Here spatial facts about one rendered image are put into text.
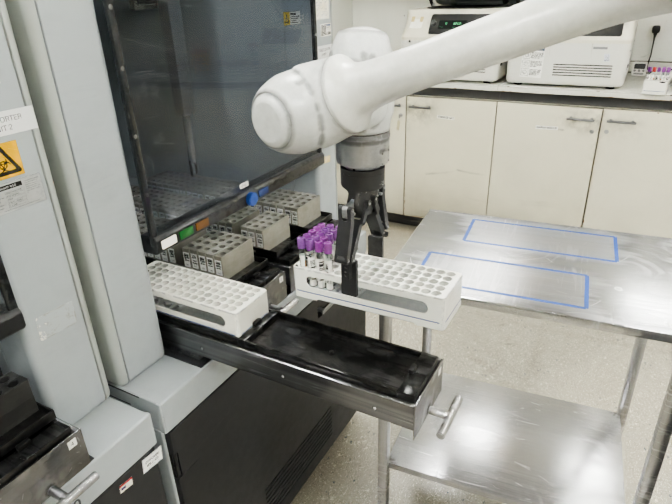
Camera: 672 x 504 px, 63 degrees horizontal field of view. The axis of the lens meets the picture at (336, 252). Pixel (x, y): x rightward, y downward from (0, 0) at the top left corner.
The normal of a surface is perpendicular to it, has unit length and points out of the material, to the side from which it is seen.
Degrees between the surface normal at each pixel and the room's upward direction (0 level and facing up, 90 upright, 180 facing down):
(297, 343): 0
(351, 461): 0
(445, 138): 90
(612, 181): 90
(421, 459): 0
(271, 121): 93
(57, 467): 90
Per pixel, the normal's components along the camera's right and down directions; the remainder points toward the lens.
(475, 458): -0.03, -0.90
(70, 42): 0.88, 0.18
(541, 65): -0.48, 0.38
